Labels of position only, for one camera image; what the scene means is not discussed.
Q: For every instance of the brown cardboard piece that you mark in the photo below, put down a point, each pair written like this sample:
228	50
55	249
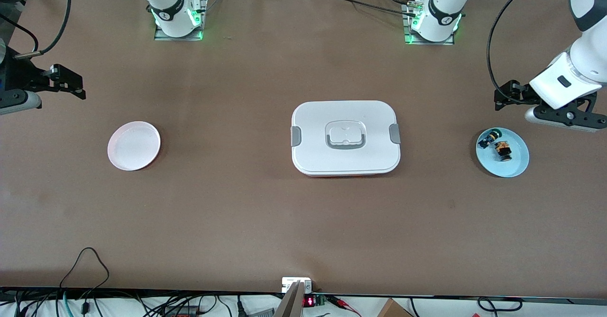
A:
392	310

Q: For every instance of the red clip lead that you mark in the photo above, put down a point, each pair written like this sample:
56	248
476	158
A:
341	303

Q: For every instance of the light blue round plate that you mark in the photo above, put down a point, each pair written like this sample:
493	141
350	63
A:
514	163

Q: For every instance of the white lidded lunch box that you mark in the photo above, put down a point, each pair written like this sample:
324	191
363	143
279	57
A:
346	118

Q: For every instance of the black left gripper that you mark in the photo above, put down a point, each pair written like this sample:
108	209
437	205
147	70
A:
520	94

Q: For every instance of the pink round plate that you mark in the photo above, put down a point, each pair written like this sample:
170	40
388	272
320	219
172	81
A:
134	146

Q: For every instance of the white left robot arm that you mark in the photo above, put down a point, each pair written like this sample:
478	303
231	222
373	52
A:
588	51

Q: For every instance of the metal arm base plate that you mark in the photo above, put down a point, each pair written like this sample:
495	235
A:
205	9
429	43

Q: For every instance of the green push-button switch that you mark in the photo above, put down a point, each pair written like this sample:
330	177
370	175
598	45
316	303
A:
489	139

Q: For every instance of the orange push-button switch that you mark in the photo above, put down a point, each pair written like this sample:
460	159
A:
502	151

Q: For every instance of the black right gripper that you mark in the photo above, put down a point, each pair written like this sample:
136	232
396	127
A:
22	74

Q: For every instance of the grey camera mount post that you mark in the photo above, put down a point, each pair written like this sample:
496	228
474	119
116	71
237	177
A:
291	303

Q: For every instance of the red LED display board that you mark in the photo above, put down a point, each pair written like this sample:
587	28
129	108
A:
309	302

